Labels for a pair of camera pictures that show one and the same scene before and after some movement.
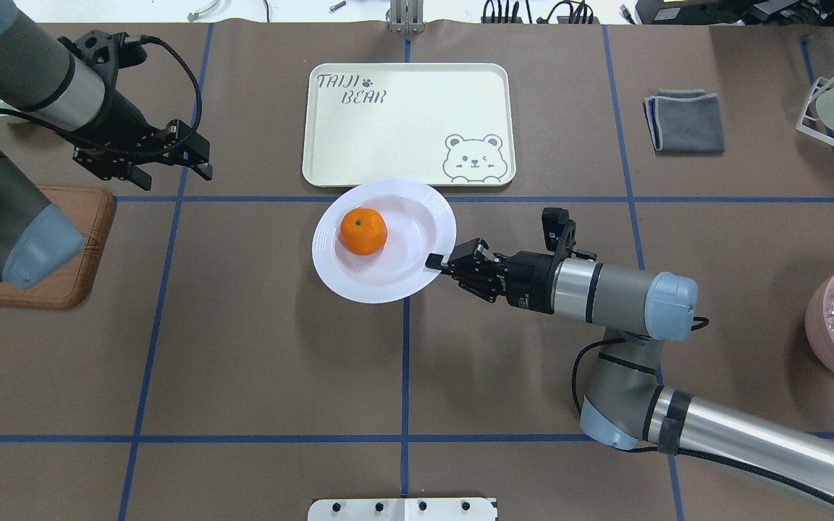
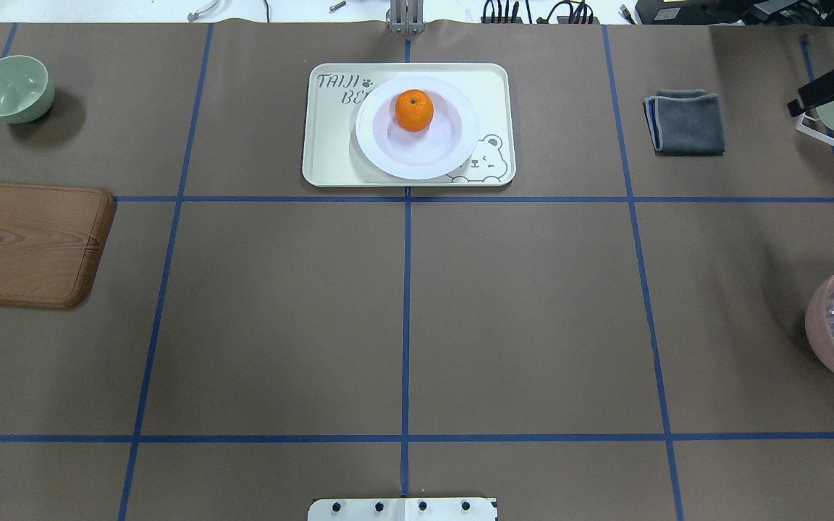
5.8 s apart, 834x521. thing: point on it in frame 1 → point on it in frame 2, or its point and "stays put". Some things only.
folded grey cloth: x=684 y=121 stays put
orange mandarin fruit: x=363 y=231 → x=414 y=109
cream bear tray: x=446 y=124 stays put
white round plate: x=420 y=221 → x=417 y=126
